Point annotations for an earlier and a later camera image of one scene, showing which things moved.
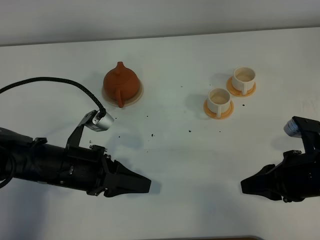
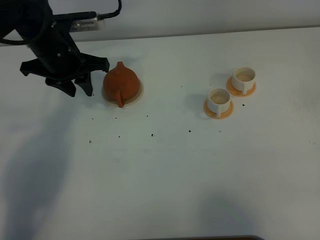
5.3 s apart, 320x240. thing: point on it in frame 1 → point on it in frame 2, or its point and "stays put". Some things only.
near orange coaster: [213, 114] stays put
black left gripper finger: [115, 189] → [84, 82]
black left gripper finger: [122, 180] → [65, 86]
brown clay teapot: [121, 83] stays put
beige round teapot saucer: [127, 102] stays put
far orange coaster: [230, 88] stays put
